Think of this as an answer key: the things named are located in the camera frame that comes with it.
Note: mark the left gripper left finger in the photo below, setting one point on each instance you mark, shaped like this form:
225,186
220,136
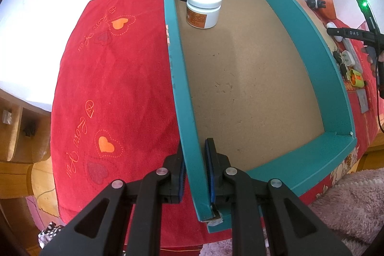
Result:
124,218

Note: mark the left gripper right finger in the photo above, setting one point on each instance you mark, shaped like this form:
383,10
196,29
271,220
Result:
267,218

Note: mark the white charger plug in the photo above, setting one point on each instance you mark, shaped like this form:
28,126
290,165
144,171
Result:
347,58

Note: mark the black car key bunch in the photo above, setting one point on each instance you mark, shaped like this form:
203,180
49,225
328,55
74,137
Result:
342,67

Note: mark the white earbuds case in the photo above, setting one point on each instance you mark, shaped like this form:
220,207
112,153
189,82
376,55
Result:
334,32

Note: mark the green orange utility knife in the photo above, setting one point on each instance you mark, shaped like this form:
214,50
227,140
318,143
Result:
356,78

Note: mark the orange plastic case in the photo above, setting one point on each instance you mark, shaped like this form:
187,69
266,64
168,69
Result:
326,9

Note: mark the grey cable plug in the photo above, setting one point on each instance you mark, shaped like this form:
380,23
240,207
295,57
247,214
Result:
316,4

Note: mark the teal cardboard box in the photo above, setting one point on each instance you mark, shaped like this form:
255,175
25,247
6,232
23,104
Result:
264,85

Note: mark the white orange medicine jar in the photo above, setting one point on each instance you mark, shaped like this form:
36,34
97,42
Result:
203,14

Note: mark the white remote control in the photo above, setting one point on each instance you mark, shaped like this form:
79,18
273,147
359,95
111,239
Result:
348,46

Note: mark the person hand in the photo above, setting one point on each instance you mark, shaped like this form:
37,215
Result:
372,58

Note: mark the polka dot cloth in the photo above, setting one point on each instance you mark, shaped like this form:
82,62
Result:
46,235

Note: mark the pink fluffy rug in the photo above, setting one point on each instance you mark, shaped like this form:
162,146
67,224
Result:
352,209

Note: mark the red floral bed blanket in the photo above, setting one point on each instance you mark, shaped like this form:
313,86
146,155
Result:
113,110

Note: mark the wooden bedside shelf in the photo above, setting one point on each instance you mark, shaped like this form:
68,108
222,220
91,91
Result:
25,137

